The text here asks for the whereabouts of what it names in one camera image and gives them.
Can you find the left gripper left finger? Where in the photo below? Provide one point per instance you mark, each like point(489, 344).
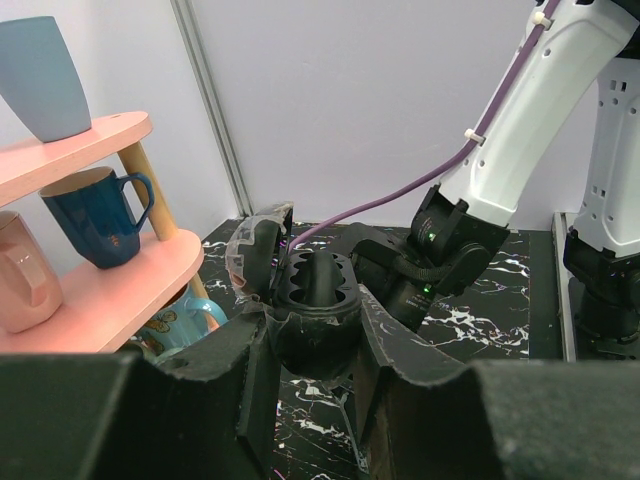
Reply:
point(207, 412)

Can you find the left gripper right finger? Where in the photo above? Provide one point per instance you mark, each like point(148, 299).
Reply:
point(421, 414)

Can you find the small black object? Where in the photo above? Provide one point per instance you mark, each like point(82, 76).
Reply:
point(318, 343)

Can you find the small black earbud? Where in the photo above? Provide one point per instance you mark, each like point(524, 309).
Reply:
point(324, 277)

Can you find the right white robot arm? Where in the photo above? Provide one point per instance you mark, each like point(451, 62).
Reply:
point(463, 220)

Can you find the light blue mug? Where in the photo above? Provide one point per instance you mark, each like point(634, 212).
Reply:
point(180, 325)

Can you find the black marble mat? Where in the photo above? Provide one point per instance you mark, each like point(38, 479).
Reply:
point(489, 321)

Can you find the pink three-tier shelf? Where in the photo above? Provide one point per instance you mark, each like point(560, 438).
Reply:
point(102, 309)

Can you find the pink mug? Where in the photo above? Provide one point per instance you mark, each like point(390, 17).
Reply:
point(30, 290)

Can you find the navy blue mug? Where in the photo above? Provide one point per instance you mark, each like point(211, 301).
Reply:
point(92, 210)

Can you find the blue cup right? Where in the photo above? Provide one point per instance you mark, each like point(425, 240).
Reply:
point(39, 81)

